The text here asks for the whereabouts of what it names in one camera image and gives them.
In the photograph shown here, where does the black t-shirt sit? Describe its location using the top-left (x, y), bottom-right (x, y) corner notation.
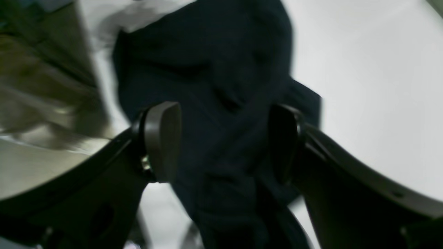
top-left (113, 0), bottom-right (321, 249)

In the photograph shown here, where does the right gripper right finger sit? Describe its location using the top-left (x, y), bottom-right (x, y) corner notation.
top-left (268, 104), bottom-right (443, 249)

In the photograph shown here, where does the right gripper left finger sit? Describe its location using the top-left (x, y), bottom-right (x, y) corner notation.
top-left (1, 101), bottom-right (182, 249)

